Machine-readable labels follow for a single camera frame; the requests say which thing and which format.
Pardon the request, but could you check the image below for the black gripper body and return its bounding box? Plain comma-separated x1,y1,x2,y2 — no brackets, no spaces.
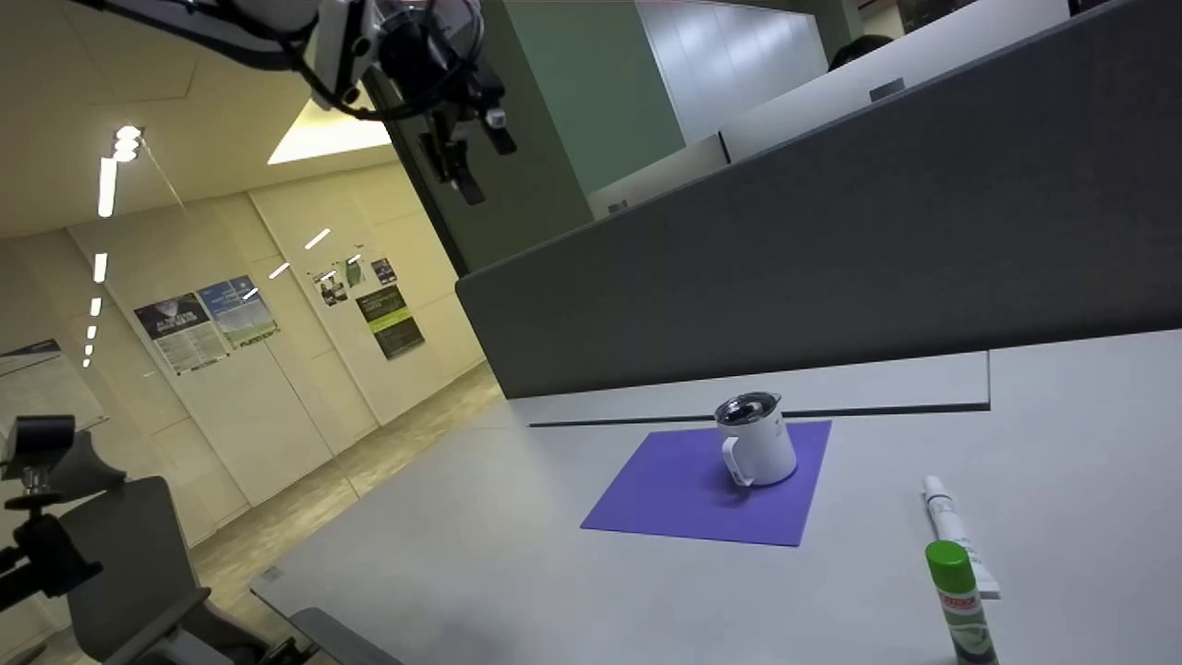
366,0,510,138

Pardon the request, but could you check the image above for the white cup with slider lid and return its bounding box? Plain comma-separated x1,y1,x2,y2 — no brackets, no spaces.
713,388,803,494

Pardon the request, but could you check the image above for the green pillar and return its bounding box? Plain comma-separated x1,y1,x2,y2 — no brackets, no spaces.
366,0,689,282

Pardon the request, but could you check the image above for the dark poster with green band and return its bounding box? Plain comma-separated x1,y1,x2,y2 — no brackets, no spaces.
356,285,428,365

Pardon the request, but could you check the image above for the blue and white poster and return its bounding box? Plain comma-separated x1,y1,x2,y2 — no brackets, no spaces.
198,272,285,356

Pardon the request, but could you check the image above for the white background desk partition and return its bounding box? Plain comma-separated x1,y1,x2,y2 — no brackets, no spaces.
589,0,1075,225

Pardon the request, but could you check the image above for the white poster with dark header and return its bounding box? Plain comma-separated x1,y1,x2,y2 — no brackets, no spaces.
130,288,233,379

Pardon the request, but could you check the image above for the ceiling strip light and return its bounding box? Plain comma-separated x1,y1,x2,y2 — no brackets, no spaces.
77,123,148,373

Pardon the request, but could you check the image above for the grey desk partition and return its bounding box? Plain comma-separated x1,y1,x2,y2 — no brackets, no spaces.
455,0,1182,404

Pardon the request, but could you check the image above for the purple square mat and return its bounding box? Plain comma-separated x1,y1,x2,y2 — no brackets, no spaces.
580,418,837,550

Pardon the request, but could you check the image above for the grey office chair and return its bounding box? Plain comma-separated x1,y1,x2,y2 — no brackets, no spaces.
57,478,402,665

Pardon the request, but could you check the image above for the white marker pen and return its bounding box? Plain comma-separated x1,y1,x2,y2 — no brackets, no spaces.
920,474,1005,603

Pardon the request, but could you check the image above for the green capped glue stick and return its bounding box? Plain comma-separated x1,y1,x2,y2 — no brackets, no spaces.
924,535,1003,665

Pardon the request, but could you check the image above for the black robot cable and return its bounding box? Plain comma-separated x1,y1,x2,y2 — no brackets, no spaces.
279,0,487,127

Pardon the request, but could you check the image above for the black camera stand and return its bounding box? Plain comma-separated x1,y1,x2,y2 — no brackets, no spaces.
0,414,130,613

